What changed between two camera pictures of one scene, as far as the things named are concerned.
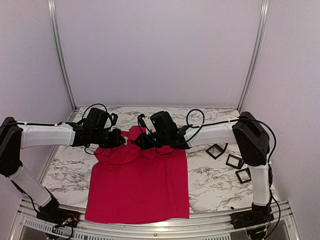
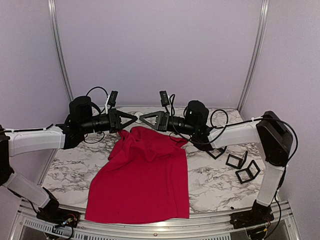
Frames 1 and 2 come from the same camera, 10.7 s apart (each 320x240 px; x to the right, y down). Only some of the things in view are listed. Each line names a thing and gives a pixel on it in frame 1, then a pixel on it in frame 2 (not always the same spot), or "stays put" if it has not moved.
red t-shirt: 129,185 stays put
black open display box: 221,150 stays put
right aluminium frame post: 255,61 stays put
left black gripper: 116,142 → 115,122
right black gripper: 144,144 → 160,115
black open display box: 240,162 stays put
